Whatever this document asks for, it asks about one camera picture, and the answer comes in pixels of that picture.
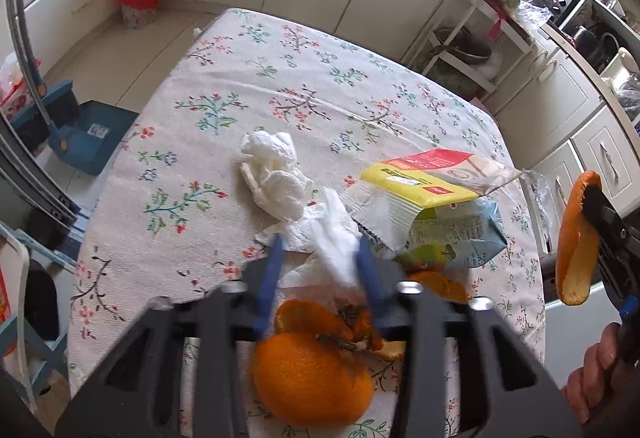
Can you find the yellow red snack wrapper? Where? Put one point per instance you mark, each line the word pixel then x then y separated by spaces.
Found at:
pixel 415 168

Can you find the red printed plastic bag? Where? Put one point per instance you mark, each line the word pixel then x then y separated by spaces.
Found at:
pixel 15 88

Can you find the white appliance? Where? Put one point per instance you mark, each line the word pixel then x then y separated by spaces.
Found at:
pixel 570 328

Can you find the clear plastic bag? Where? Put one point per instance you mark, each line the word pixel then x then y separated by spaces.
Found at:
pixel 540 198

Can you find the light blue milk carton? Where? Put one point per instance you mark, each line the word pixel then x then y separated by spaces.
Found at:
pixel 470 238

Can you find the white plastic bag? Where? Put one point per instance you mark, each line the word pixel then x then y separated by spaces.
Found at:
pixel 492 65

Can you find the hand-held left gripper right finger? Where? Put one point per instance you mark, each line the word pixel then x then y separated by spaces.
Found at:
pixel 372 283

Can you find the blue dustpan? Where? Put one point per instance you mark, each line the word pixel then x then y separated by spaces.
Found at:
pixel 95 138

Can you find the black kettle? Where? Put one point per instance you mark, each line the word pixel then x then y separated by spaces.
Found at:
pixel 595 48

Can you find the curved orange peel strip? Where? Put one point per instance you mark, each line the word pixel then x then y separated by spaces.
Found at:
pixel 570 243

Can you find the dark wok with lid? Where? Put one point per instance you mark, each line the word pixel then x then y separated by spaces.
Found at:
pixel 462 45

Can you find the floral tablecloth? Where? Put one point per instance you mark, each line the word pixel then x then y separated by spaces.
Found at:
pixel 200 178

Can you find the partly peeled orange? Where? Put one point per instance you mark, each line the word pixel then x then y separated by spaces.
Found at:
pixel 310 383

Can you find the red tassel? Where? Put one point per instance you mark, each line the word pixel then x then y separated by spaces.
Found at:
pixel 496 27

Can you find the person's right hand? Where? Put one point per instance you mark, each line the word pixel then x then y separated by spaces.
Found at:
pixel 595 368

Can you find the open cream drawer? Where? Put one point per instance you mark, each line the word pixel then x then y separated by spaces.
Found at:
pixel 565 173

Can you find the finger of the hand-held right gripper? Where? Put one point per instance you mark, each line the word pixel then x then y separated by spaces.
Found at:
pixel 607 218

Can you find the white tissue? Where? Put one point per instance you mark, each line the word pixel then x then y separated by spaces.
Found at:
pixel 275 173
pixel 330 238

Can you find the red package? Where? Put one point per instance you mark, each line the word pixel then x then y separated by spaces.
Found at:
pixel 4 298

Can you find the metal sliding door frame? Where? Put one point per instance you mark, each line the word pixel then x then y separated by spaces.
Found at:
pixel 35 178

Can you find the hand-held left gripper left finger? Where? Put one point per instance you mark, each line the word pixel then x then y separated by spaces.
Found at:
pixel 267 283

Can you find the white shelf rack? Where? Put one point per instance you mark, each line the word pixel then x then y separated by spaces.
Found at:
pixel 510 33

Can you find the blue folding rack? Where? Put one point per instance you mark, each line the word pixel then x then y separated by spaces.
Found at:
pixel 30 348

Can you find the small orange peel piece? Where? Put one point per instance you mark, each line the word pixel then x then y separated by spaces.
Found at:
pixel 392 350

